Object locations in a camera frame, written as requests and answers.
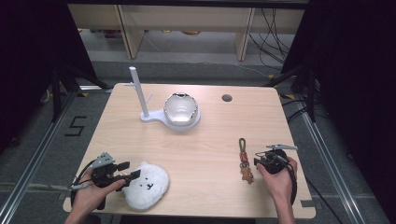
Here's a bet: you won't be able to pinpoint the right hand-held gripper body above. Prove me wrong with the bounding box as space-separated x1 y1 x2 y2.
258 144 298 175

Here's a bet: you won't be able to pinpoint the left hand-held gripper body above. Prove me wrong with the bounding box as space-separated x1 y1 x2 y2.
90 151 132 191

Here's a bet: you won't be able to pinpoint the brown braided keychain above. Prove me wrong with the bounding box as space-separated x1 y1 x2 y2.
237 137 255 185

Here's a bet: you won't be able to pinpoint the white plush bear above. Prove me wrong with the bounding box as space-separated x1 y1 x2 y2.
122 161 171 211

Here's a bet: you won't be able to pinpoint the white hanger stand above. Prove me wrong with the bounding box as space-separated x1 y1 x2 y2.
123 65 202 132

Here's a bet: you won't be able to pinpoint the person's right hand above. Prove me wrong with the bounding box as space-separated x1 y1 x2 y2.
256 156 298 203

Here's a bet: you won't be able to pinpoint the person's left hand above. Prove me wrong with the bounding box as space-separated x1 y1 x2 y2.
70 176 127 218

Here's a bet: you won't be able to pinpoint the grey tape strip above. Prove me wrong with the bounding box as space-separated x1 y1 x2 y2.
300 200 323 209

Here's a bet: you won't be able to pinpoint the black metal stand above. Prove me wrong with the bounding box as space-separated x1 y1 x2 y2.
264 63 318 123
50 63 110 123

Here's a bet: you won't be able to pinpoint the left hand-held gripper cable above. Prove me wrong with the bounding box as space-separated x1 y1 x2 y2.
68 158 98 208

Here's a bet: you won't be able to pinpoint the hand-held gripper cable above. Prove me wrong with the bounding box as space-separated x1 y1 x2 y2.
278 154 299 206
68 158 98 208

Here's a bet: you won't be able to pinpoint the right hand-held gripper cable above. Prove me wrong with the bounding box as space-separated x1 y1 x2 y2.
278 154 299 206

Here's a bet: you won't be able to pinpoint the black looped floor cables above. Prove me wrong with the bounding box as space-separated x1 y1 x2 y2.
280 92 310 124

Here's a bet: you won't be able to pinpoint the aluminium floor rail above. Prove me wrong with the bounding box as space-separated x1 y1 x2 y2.
293 96 366 224
0 90 78 224

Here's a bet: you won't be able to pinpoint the black floor cable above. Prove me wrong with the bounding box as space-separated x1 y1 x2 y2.
303 175 336 224

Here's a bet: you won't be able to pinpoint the black cable bundle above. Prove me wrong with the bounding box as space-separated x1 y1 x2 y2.
247 7 296 70

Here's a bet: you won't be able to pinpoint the light wooden desk frame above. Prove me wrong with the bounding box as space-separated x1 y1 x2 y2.
67 3 307 63

